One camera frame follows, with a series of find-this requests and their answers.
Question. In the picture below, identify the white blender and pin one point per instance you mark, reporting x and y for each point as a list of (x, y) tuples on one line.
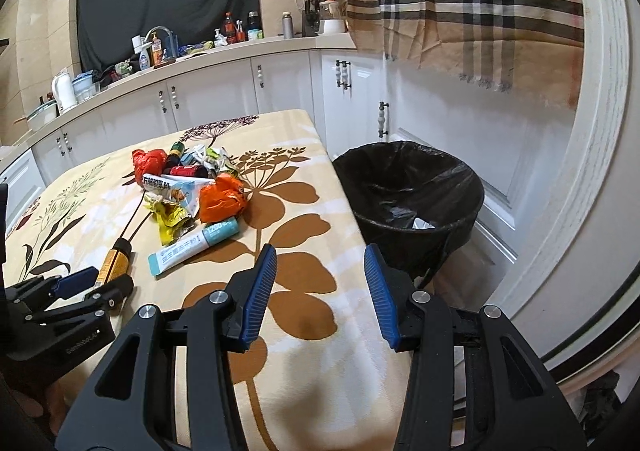
[(331, 21)]

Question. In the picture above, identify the plaid beige cloth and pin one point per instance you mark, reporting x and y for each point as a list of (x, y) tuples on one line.
[(475, 6)]

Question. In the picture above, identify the green yellow battery tube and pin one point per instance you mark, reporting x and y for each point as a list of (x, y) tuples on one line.
[(175, 154)]

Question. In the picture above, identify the red plastic bag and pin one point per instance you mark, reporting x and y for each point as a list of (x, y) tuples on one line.
[(150, 163)]

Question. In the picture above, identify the teal white jar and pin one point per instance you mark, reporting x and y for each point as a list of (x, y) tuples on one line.
[(255, 34)]

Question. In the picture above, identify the white door frame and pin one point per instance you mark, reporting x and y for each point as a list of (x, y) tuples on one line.
[(600, 131)]

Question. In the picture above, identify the white blue detergent bottle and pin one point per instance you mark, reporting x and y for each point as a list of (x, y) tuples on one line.
[(144, 58)]

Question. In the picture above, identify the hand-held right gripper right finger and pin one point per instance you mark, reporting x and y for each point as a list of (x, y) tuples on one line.
[(382, 296)]

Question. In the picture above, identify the white paper piece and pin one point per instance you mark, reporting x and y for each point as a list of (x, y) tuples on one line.
[(424, 224)]

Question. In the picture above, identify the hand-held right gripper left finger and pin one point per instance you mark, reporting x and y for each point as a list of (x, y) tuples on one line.
[(257, 291)]

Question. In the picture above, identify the yellow green packets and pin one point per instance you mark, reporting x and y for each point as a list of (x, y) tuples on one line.
[(197, 47)]

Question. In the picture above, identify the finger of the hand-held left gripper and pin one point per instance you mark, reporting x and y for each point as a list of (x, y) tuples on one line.
[(112, 292), (75, 279)]

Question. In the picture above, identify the dark sauce bottle red label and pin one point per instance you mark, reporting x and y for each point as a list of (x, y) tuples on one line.
[(230, 28)]

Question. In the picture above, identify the floral tablecloth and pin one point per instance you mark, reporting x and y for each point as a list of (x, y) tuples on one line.
[(310, 356)]

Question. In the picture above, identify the yellow black tube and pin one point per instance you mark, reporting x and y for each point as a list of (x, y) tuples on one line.
[(116, 261)]

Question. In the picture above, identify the white thermos jug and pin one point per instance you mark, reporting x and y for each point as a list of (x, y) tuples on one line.
[(64, 91)]

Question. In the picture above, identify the red spray bottle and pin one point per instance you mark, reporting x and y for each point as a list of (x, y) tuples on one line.
[(241, 33)]

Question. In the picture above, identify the orange dish soap bottle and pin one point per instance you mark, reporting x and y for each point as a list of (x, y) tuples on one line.
[(157, 51)]

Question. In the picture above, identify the blue white packet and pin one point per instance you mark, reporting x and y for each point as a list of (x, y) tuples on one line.
[(190, 157)]

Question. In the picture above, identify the white pot with lid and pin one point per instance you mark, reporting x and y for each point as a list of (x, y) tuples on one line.
[(42, 116)]

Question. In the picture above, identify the white printed snack packet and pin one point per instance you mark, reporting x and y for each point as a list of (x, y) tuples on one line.
[(172, 191)]

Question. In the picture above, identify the trash bin with black bag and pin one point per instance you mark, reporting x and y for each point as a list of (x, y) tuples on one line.
[(400, 176)]

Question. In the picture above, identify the steel thermos bottle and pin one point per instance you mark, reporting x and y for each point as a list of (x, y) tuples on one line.
[(286, 26)]

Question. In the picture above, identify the chrome faucet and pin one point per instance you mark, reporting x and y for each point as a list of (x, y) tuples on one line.
[(160, 29)]

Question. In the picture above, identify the white teal toothpaste tube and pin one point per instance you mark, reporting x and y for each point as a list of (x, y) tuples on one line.
[(190, 248)]

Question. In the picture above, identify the green white wrapper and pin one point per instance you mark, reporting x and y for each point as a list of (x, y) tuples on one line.
[(220, 161)]

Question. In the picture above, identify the red black tube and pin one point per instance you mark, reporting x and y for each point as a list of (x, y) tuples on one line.
[(187, 172)]

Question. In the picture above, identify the clear plastic container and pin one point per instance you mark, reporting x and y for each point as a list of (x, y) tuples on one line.
[(85, 86)]

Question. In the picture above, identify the orange plastic bag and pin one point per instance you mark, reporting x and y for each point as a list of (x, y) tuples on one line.
[(220, 201)]

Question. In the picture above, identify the white kitchen cabinets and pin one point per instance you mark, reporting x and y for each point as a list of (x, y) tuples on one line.
[(290, 81)]

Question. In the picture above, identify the yellow wrapper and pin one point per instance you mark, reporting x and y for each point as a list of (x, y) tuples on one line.
[(170, 223)]

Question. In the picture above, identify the white pump bottle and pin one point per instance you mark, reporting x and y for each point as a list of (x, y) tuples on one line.
[(219, 38)]

